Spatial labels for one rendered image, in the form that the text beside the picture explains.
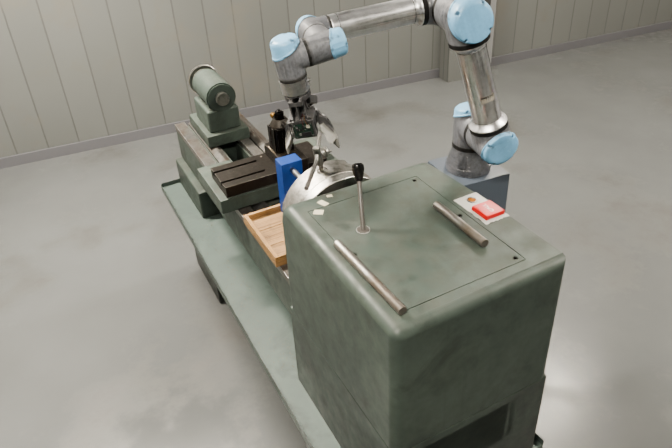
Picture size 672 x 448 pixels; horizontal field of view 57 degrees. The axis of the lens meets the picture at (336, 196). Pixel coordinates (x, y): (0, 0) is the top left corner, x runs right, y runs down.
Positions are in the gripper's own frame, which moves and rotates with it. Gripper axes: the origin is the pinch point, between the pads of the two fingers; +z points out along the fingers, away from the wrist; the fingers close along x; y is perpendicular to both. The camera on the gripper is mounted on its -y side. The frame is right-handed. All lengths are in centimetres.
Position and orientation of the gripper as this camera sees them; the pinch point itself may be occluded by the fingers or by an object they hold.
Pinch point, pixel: (314, 149)
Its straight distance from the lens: 177.4
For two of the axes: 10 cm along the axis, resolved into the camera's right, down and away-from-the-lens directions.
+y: -0.7, 6.1, -7.9
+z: 2.0, 7.8, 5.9
